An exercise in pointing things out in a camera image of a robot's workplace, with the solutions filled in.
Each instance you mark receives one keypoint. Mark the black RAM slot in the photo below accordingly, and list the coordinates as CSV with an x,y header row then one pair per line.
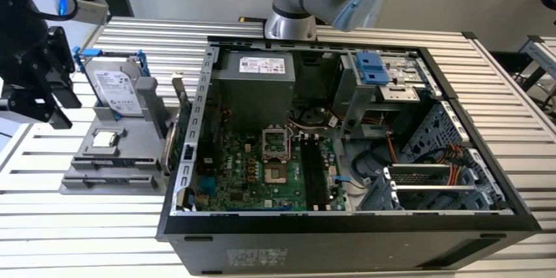
x,y
318,172
307,172
312,172

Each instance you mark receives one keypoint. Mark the perforated metal disk bay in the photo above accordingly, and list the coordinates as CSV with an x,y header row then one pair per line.
x,y
434,118

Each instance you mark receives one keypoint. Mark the green graphics card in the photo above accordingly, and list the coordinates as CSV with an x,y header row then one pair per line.
x,y
183,121

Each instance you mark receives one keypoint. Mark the grey power supply unit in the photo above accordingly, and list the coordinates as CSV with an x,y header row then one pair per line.
x,y
256,95

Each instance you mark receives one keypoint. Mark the hard disk in blue carrier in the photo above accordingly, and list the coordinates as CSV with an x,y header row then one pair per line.
x,y
115,86

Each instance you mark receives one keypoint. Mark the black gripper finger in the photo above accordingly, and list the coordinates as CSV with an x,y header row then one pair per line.
x,y
60,50
32,73

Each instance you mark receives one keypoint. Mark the blue drive latch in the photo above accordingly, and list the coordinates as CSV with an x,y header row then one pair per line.
x,y
371,66

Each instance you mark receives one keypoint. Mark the aluminium frame table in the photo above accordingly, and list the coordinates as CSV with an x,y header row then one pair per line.
x,y
536,47

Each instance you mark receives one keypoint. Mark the silver CPU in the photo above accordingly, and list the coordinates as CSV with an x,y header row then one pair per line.
x,y
104,138

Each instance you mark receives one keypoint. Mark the metal optical drive cage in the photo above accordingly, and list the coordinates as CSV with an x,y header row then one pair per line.
x,y
352,102

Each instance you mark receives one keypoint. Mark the CPU socket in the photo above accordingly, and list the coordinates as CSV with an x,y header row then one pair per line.
x,y
276,176

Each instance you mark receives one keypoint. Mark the black PC case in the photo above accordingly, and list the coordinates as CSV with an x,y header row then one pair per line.
x,y
347,245

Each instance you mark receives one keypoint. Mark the grey parts rack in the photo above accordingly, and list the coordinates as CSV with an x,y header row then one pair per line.
x,y
135,147

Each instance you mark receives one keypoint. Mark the green Dell motherboard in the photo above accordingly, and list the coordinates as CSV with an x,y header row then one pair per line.
x,y
236,161

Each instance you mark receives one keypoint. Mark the blue expansion slot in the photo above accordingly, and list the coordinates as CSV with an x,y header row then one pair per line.
x,y
260,208

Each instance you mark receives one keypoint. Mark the black case fan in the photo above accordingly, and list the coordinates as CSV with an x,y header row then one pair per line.
x,y
215,121

